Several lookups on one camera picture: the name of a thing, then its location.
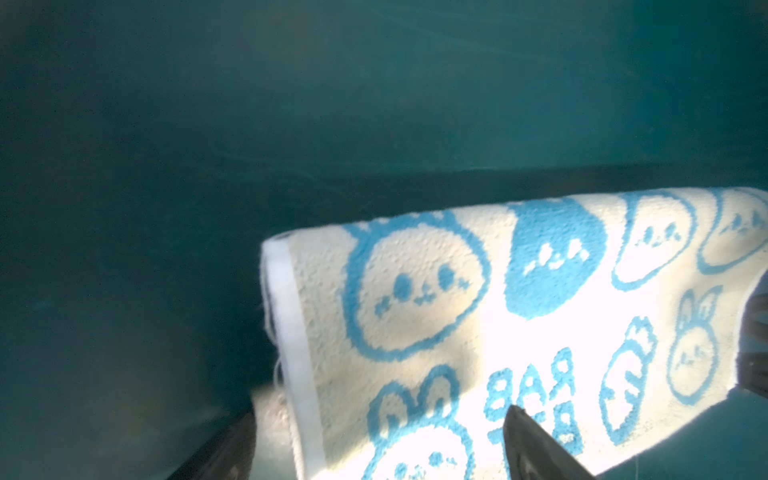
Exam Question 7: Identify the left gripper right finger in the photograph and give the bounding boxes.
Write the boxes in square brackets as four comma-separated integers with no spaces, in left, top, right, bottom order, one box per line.
[502,405,594,480]

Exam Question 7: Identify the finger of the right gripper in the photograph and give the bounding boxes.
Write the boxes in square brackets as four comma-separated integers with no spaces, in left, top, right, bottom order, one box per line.
[736,290,768,400]

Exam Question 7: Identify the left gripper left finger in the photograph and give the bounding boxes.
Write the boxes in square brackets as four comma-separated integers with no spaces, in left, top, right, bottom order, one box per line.
[168,411,257,480]

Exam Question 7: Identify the blue patterned towel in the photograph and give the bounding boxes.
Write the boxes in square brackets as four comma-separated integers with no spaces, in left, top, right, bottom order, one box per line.
[261,187,767,479]

